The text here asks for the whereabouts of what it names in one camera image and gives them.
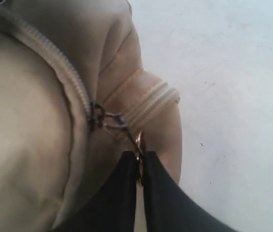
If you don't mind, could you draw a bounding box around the cream fabric duffel bag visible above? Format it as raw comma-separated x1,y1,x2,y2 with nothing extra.
0,0,182,232

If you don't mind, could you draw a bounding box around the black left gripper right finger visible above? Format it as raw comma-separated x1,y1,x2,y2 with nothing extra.
142,151,235,232

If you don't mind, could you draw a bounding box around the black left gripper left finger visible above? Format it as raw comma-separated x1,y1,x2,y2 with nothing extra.
54,151,138,232

